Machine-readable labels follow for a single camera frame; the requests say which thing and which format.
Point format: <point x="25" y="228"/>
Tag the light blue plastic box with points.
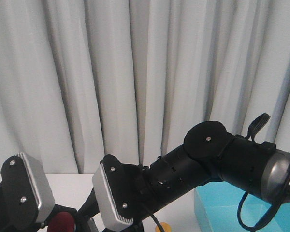
<point x="216" y="206"/>

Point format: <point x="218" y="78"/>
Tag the red push button switch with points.
<point x="61" y="222"/>

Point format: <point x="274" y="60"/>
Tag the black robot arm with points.
<point x="5" y="225"/>
<point x="210" y="154"/>

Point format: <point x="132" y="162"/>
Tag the yellow push button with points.
<point x="165" y="226"/>

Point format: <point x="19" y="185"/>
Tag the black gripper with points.
<point x="90" y="208"/>
<point x="46" y="215"/>

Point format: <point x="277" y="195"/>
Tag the grey pleated curtain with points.
<point x="80" y="79"/>

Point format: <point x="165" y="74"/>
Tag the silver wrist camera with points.
<point x="114" y="195"/>

